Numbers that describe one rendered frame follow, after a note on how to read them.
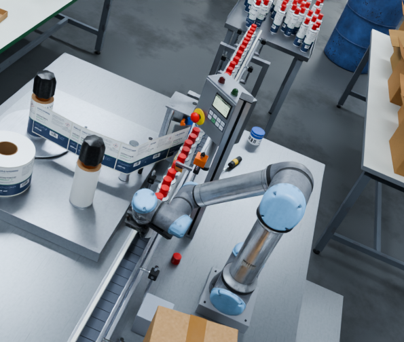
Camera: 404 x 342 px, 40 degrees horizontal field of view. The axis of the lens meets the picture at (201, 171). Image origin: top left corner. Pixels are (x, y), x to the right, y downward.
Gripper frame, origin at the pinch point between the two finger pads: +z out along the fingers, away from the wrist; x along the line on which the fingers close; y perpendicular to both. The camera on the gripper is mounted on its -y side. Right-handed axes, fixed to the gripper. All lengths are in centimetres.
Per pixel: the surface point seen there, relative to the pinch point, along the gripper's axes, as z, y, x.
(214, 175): -11.5, -14.5, -26.1
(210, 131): -23.0, -6.9, -35.6
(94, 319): -14.7, 2.0, 36.5
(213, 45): 260, 39, -263
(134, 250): 1.7, 1.4, 8.0
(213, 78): -34, -1, -49
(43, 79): -7, 60, -36
